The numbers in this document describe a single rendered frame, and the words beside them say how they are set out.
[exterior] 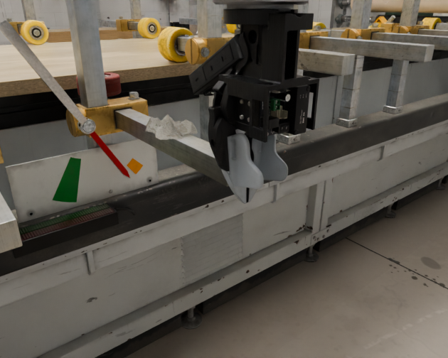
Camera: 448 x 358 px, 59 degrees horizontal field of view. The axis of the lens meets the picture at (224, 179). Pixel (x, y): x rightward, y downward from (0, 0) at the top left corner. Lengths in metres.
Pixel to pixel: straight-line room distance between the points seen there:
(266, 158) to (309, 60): 0.27
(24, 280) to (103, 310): 0.46
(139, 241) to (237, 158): 0.49
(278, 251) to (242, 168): 1.14
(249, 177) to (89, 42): 0.39
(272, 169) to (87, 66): 0.38
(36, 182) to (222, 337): 0.92
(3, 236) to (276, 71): 0.29
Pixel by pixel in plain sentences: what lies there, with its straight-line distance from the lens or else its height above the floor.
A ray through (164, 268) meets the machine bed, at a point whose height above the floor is 0.28.
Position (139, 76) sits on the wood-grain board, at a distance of 0.93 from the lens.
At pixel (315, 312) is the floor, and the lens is 1.55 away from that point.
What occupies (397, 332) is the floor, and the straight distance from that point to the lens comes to 1.57.
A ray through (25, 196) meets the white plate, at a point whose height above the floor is 0.75.
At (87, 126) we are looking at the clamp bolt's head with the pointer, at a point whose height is 0.85.
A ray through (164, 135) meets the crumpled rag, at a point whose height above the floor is 0.87.
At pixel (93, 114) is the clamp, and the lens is 0.71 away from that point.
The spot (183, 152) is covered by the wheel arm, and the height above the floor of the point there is 0.85.
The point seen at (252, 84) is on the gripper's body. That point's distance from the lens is 0.37.
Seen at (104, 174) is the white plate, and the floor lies 0.75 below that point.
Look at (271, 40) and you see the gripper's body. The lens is 0.37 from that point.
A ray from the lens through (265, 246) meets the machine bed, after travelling 1.54.
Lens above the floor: 1.03
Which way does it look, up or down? 24 degrees down
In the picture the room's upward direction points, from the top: straight up
